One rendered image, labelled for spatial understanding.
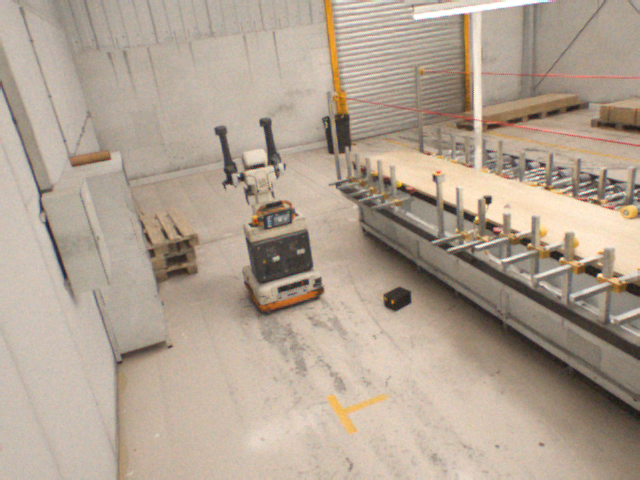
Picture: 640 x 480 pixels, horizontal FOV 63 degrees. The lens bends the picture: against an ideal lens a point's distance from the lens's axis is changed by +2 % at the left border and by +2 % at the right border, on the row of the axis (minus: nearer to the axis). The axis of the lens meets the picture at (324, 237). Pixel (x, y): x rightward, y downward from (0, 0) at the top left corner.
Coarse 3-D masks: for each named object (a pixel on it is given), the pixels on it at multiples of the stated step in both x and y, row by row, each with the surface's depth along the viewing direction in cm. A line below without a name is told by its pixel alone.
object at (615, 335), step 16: (352, 192) 553; (384, 208) 487; (400, 224) 463; (416, 224) 440; (432, 240) 417; (496, 272) 347; (512, 272) 340; (528, 288) 321; (544, 288) 316; (544, 304) 311; (560, 304) 298; (576, 304) 296; (576, 320) 289; (592, 320) 280; (608, 320) 274; (608, 336) 271; (624, 336) 264
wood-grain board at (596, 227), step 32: (384, 160) 575; (416, 160) 557; (448, 192) 445; (480, 192) 434; (512, 192) 424; (544, 192) 414; (512, 224) 363; (576, 224) 349; (608, 224) 343; (576, 256) 308
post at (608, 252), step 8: (608, 248) 260; (608, 256) 261; (608, 264) 262; (608, 272) 264; (600, 296) 272; (608, 296) 269; (600, 304) 273; (608, 304) 271; (600, 312) 275; (608, 312) 273
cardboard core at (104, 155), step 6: (108, 150) 429; (78, 156) 419; (84, 156) 420; (90, 156) 421; (96, 156) 423; (102, 156) 424; (108, 156) 426; (72, 162) 417; (78, 162) 419; (84, 162) 421; (90, 162) 423
